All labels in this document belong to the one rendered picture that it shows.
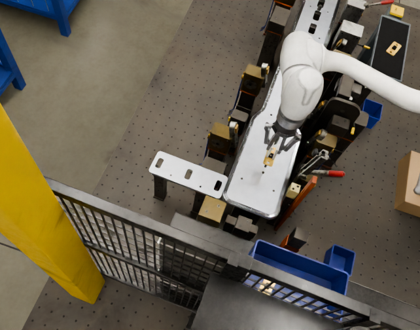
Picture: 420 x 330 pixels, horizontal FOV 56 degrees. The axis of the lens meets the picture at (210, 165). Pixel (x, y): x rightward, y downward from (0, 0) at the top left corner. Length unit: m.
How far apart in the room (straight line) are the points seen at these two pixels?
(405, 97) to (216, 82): 1.12
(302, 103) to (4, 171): 0.79
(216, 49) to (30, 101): 1.41
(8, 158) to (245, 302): 0.57
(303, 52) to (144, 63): 2.04
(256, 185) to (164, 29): 2.14
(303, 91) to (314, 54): 0.17
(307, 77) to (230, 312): 0.64
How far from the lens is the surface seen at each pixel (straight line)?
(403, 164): 2.15
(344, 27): 2.02
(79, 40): 3.34
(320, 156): 1.41
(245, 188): 1.50
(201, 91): 2.10
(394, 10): 2.15
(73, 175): 2.66
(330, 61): 1.29
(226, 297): 0.93
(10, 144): 0.66
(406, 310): 1.55
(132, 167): 1.85
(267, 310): 0.94
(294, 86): 1.14
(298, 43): 1.27
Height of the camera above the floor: 2.34
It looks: 61 degrees down
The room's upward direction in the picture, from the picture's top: 14 degrees clockwise
